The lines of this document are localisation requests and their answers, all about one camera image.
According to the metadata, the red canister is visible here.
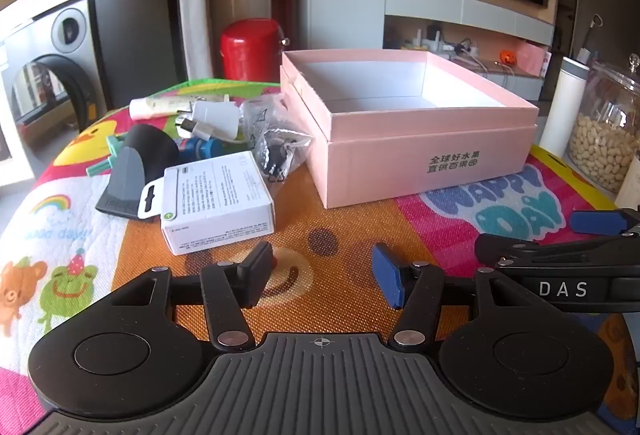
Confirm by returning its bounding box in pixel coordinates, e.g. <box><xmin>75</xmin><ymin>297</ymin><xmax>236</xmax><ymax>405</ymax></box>
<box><xmin>220</xmin><ymin>18</ymin><xmax>291</xmax><ymax>82</ymax></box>

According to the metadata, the teal plastic piece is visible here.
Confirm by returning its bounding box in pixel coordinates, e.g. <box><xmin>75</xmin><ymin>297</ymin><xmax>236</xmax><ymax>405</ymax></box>
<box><xmin>86</xmin><ymin>135</ymin><xmax>126</xmax><ymax>178</ymax></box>

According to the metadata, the clear plastic bag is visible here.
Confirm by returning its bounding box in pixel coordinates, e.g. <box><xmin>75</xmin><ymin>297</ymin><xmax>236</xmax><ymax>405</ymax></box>
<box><xmin>240</xmin><ymin>94</ymin><xmax>313</xmax><ymax>183</ymax></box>

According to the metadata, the cream tube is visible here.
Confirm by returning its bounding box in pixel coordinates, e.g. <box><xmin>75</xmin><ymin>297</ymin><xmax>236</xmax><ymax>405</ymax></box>
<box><xmin>129</xmin><ymin>94</ymin><xmax>201</xmax><ymax>120</ymax></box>

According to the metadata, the white power strip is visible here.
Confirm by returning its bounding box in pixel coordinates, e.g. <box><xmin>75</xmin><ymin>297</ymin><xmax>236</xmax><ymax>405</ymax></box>
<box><xmin>440</xmin><ymin>42</ymin><xmax>481</xmax><ymax>57</ymax></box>

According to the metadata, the hanging metal utensil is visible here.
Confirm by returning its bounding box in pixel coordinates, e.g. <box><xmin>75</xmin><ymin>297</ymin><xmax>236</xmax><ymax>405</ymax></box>
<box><xmin>590</xmin><ymin>14</ymin><xmax>603</xmax><ymax>57</ymax></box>

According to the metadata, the grey television cabinet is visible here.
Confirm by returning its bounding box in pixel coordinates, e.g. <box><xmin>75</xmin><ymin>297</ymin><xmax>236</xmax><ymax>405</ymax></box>
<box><xmin>382</xmin><ymin>0</ymin><xmax>561</xmax><ymax>101</ymax></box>

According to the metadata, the colourful cartoon mat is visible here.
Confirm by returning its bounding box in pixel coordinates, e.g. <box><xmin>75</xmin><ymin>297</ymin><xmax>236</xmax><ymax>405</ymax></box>
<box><xmin>0</xmin><ymin>78</ymin><xmax>640</xmax><ymax>435</ymax></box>

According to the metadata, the glass jar of nuts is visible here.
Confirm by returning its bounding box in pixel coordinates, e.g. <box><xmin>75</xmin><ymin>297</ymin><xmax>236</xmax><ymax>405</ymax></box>
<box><xmin>567</xmin><ymin>54</ymin><xmax>640</xmax><ymax>195</ymax></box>

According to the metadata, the blue plastic item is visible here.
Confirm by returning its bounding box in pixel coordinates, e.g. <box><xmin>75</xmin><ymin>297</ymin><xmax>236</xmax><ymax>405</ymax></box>
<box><xmin>177</xmin><ymin>138</ymin><xmax>251</xmax><ymax>162</ymax></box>

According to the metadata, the washing machine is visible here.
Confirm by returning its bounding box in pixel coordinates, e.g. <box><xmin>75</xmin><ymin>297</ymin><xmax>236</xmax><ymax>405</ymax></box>
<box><xmin>0</xmin><ymin>0</ymin><xmax>108</xmax><ymax>161</ymax></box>

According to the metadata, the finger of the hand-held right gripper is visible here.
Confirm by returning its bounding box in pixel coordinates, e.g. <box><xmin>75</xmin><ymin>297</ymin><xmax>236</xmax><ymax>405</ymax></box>
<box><xmin>474</xmin><ymin>232</ymin><xmax>640</xmax><ymax>266</ymax></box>
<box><xmin>569</xmin><ymin>208</ymin><xmax>640</xmax><ymax>236</ymax></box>

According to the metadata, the white bottle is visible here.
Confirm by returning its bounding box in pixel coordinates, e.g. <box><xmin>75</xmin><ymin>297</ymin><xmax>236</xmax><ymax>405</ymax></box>
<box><xmin>537</xmin><ymin>56</ymin><xmax>593</xmax><ymax>160</ymax></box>

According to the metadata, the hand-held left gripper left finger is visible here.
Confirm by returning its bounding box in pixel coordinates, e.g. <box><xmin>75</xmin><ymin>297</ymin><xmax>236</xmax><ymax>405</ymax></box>
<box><xmin>105</xmin><ymin>241</ymin><xmax>275</xmax><ymax>352</ymax></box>

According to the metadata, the pink cardboard box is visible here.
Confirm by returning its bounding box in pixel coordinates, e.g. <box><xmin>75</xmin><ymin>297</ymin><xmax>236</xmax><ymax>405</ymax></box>
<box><xmin>279</xmin><ymin>49</ymin><xmax>540</xmax><ymax>210</ymax></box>

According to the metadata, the pink shelf box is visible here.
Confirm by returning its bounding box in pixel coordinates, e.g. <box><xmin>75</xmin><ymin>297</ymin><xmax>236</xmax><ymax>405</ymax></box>
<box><xmin>515</xmin><ymin>40</ymin><xmax>551</xmax><ymax>77</ymax></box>

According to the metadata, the white wall charger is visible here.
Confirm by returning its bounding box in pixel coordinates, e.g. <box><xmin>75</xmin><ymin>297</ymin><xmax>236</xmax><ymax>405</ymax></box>
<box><xmin>192</xmin><ymin>96</ymin><xmax>242</xmax><ymax>137</ymax></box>

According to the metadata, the white small carton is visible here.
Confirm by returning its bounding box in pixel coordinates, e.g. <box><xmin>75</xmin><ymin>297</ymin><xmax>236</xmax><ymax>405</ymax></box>
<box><xmin>137</xmin><ymin>151</ymin><xmax>276</xmax><ymax>257</ymax></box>

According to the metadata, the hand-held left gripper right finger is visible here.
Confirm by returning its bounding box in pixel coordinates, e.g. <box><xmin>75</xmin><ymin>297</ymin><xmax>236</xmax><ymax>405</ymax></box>
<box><xmin>371</xmin><ymin>242</ymin><xmax>531</xmax><ymax>351</ymax></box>

